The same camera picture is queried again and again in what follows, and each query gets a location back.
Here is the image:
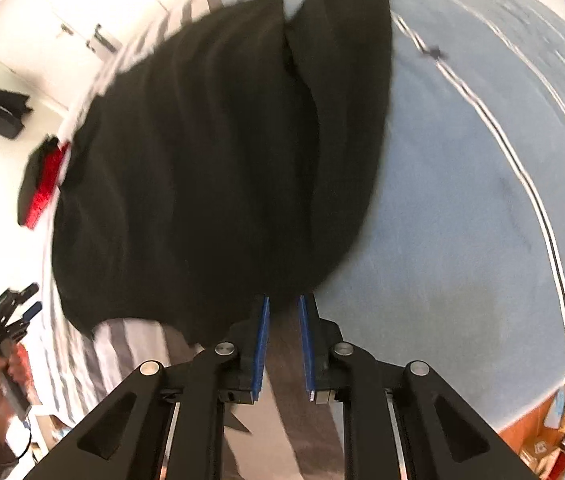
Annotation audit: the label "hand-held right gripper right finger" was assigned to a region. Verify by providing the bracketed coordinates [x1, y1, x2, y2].
[299, 294, 538, 480]

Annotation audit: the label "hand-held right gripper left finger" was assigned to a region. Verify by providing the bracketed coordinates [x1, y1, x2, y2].
[22, 295, 270, 480]

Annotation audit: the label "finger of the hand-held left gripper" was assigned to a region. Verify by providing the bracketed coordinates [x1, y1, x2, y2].
[16, 301, 43, 331]
[12, 283, 40, 306]

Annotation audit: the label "black pants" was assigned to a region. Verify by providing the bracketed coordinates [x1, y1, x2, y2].
[51, 0, 394, 346]

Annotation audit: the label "red and black clothes pile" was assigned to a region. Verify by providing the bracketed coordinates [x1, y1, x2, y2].
[16, 135, 72, 228]

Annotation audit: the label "blue striped printed blanket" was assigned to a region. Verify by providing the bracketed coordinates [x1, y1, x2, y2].
[37, 0, 565, 480]

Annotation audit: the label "cardboard box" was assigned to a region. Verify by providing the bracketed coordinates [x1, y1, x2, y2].
[520, 432, 565, 467]

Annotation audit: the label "black cable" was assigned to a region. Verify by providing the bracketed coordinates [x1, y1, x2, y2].
[15, 422, 33, 461]

